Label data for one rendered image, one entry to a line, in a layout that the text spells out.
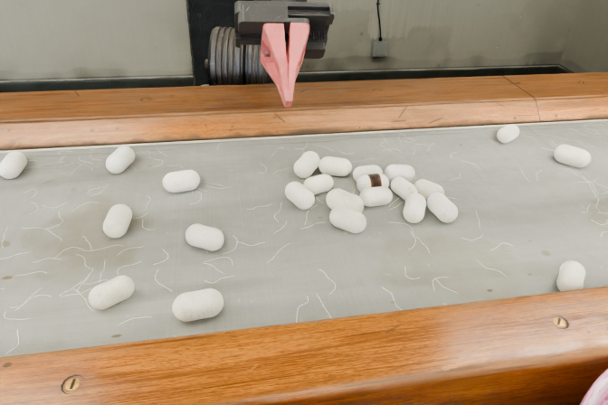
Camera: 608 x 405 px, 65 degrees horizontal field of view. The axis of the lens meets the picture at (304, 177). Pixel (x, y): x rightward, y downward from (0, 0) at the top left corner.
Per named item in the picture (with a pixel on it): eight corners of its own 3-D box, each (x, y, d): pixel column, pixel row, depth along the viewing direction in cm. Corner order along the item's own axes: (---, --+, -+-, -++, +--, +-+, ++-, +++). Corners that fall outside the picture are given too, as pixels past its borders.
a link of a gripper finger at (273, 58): (341, 88, 46) (332, 5, 49) (266, 89, 45) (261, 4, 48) (328, 117, 52) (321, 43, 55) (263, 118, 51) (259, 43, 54)
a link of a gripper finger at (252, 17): (316, 88, 46) (308, 5, 48) (241, 89, 45) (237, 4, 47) (307, 118, 52) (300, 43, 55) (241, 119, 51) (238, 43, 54)
